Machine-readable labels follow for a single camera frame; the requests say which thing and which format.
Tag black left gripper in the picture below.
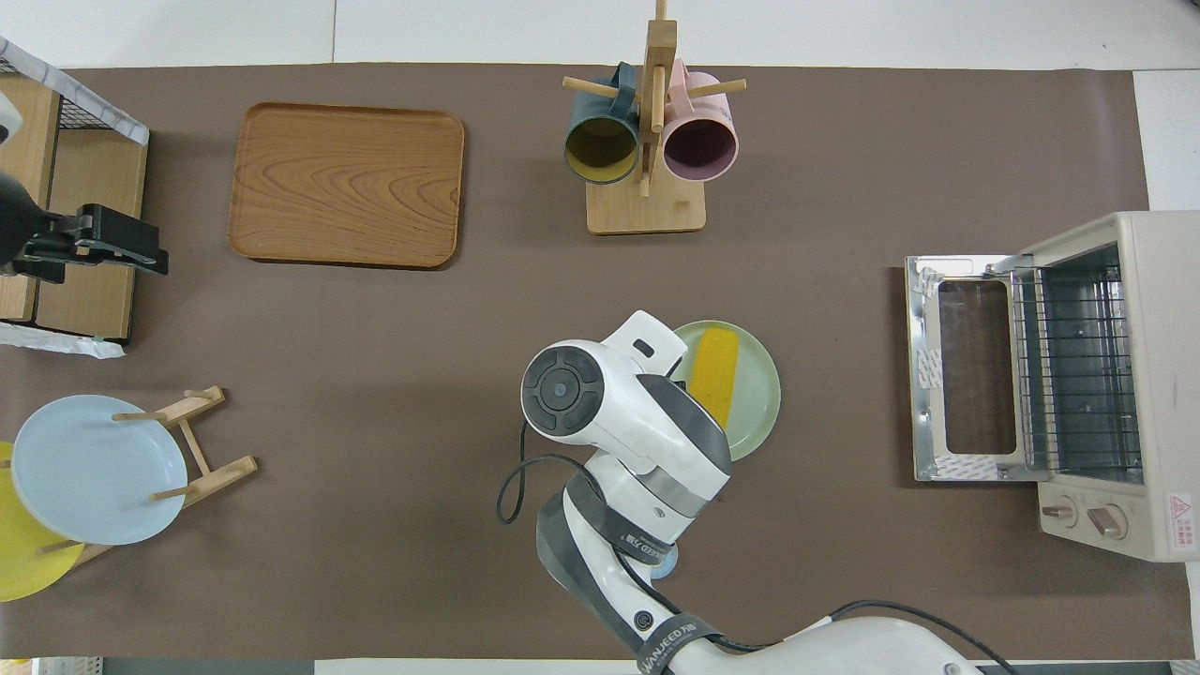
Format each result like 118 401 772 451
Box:
19 204 171 283

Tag yellow corn cob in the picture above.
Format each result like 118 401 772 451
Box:
692 326 741 431

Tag pale green plate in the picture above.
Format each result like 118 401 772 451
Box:
669 321 782 463

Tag glass oven door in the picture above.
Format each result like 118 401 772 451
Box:
904 253 1053 485

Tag cream toaster oven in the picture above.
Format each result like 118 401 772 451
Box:
1017 210 1200 563

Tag wooden two-tier shelf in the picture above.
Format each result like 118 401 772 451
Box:
0 75 148 340

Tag light blue plate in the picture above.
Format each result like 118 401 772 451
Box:
9 394 188 547

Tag wooden serving tray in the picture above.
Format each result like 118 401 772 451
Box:
227 101 466 271

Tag wooden plate rack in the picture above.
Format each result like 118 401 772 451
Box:
37 384 259 568

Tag brown table mat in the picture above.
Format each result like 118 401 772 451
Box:
0 64 1197 661

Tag yellow plate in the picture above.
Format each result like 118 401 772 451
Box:
0 441 85 603

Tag dark teal mug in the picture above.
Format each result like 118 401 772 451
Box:
563 63 642 186

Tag wooden mug tree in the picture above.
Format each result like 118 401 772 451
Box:
562 0 748 235

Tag pink mug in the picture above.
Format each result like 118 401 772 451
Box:
662 59 741 184

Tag oven wire rack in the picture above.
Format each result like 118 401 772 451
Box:
1011 266 1143 472

